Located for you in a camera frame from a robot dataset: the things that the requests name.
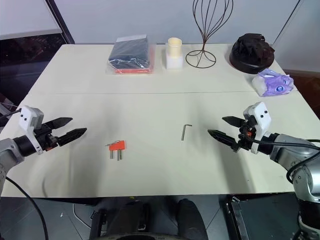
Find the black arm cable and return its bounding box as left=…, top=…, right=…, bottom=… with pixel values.
left=0, top=109, right=24, bottom=121
left=251, top=138, right=320, bottom=185

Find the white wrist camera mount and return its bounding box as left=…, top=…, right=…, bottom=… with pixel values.
left=242, top=101, right=272, bottom=154
left=18, top=105, right=45, bottom=155

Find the dark cloth in plastic bag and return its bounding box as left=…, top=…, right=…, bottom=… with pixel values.
left=105, top=34, right=158, bottom=75

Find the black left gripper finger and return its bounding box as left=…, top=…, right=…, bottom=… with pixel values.
left=45, top=116, right=74, bottom=130
left=58, top=127, right=88, bottom=147

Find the thin grey slanted pole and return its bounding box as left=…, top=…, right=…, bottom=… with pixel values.
left=273, top=0, right=302, bottom=46

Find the brown wire hat stand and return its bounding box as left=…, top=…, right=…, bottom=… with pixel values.
left=185, top=0, right=235, bottom=69

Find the dark rounded smooth shape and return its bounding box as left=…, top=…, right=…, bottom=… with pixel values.
left=174, top=198, right=209, bottom=240

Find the cream cylindrical cup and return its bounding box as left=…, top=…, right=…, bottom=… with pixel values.
left=167, top=37, right=183, bottom=59

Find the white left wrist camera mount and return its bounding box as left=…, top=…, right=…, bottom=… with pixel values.
left=18, top=105, right=45, bottom=155

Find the dark rounded ribbed shape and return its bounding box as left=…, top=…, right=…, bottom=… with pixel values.
left=89, top=196, right=151, bottom=240

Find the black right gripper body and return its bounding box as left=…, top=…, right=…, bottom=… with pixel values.
left=232, top=117, right=259, bottom=153

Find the white board panel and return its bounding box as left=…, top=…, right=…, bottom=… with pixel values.
left=0, top=0, right=63, bottom=40

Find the black frame post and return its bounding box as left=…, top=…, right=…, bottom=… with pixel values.
left=45, top=0, right=76, bottom=45

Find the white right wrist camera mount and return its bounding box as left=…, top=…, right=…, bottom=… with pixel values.
left=242, top=101, right=272, bottom=154

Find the purple tissue pack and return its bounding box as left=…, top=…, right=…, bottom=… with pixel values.
left=251, top=68, right=295, bottom=98

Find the black floor cable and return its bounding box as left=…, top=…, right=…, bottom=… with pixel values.
left=4, top=175, right=49, bottom=240

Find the black hat with dark cloth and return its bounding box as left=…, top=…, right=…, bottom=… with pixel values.
left=229, top=32, right=276, bottom=75

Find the black flat case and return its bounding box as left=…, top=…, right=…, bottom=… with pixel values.
left=225, top=192, right=302, bottom=240

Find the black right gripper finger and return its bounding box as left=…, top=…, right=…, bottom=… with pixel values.
left=221, top=115, right=245, bottom=127
left=207, top=129, right=238, bottom=149

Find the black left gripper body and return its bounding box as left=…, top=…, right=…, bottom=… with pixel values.
left=33, top=121, right=62, bottom=153

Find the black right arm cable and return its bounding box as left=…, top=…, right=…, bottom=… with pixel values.
left=251, top=138, right=320, bottom=185

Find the metal hex key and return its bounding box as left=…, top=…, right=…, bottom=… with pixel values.
left=181, top=123, right=193, bottom=142

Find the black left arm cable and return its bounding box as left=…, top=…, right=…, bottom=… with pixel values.
left=0, top=109, right=24, bottom=121

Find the dark glass panel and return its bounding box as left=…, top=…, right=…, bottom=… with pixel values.
left=0, top=31, right=75, bottom=106

